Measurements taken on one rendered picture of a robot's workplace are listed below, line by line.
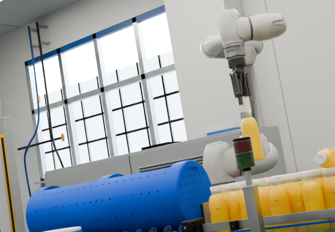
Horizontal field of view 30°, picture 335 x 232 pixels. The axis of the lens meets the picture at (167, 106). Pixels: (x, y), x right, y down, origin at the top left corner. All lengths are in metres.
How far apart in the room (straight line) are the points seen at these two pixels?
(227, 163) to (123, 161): 1.87
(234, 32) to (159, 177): 0.68
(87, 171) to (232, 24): 2.92
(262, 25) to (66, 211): 1.20
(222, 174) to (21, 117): 5.11
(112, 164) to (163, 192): 2.56
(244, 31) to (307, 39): 2.85
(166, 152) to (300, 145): 1.34
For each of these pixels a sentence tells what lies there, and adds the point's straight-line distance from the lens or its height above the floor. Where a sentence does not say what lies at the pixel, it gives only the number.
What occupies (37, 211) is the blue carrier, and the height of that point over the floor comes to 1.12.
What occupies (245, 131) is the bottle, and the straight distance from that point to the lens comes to 2.61.
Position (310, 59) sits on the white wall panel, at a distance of 5.46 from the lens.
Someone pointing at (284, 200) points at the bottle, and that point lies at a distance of 2.29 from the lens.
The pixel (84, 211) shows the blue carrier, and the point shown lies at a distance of 2.82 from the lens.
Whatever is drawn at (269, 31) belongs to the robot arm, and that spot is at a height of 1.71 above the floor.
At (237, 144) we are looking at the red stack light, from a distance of 2.09.
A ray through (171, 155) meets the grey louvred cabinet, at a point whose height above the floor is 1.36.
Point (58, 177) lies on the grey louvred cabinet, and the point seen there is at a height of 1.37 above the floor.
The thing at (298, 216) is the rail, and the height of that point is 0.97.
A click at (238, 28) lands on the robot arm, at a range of 2.66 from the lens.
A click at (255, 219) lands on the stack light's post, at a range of 2.10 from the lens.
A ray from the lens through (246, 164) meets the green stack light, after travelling 2.08.
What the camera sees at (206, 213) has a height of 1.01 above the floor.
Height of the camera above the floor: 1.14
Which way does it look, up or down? 7 degrees up
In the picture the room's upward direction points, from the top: 9 degrees counter-clockwise
